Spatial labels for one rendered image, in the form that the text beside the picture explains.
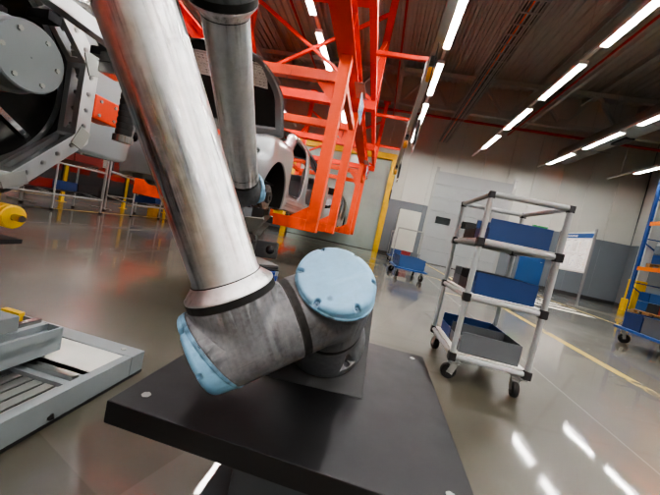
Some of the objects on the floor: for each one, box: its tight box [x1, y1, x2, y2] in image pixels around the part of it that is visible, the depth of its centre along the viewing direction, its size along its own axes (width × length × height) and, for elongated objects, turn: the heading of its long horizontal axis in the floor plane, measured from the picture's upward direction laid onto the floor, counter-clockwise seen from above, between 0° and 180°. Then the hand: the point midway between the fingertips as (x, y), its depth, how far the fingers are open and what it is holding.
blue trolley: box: [388, 227, 427, 282], centre depth 605 cm, size 104×67×96 cm, turn 99°
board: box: [537, 229, 599, 310], centre depth 804 cm, size 150×50×195 cm, turn 99°
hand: (268, 248), depth 69 cm, fingers open, 14 cm apart
